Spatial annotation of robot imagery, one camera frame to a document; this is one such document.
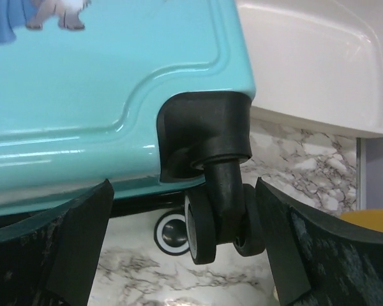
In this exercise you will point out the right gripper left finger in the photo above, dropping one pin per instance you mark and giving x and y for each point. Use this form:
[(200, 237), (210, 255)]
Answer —
[(51, 258)]

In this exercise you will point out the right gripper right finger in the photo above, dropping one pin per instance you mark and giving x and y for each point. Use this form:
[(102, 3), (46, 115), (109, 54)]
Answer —
[(317, 258)]

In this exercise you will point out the pink and teal kids suitcase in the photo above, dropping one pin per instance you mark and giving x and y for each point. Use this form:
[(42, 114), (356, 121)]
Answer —
[(154, 96)]

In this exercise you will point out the white cylinder appliance orange lid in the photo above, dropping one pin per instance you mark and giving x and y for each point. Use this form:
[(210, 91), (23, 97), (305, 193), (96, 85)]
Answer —
[(371, 219)]

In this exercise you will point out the white rectangular plastic basin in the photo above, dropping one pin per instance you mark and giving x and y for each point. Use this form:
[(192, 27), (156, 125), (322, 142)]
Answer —
[(318, 65)]

